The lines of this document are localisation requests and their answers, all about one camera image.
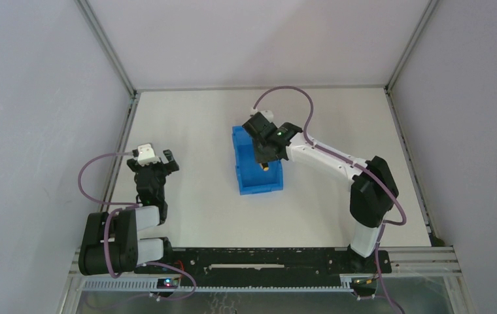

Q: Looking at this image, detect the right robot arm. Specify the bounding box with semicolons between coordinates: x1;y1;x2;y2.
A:
242;112;401;258

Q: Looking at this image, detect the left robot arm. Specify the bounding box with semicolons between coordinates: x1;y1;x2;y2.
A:
78;145;179;278

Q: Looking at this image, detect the blue plastic bin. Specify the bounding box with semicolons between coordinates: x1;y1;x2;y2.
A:
231;126;284;195

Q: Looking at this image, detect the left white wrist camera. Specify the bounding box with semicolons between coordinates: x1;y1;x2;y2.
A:
132;143;161;166

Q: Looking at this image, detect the left aluminium frame rail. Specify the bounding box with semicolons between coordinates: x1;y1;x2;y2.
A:
73;0;139;203

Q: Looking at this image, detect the aluminium frame rail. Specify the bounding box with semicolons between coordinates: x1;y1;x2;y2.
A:
384;1;446;247
135;84;386;94
73;0;139;203

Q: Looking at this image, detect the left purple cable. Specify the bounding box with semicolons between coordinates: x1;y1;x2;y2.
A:
77;151;197;302

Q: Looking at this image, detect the purple cable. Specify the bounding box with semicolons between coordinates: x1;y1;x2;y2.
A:
252;86;407;314
77;151;197;302

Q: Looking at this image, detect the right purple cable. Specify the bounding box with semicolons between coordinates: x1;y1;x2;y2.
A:
252;86;407;314

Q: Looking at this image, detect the grey slotted cable duct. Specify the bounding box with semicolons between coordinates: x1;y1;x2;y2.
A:
82;277;353;292

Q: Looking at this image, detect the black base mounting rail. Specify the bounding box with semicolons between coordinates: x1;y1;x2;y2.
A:
135;247;392;288

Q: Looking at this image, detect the back aluminium frame rail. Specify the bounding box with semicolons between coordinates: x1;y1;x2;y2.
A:
135;84;386;94

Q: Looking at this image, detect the right aluminium frame rail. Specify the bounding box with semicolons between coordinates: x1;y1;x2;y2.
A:
384;1;446;247

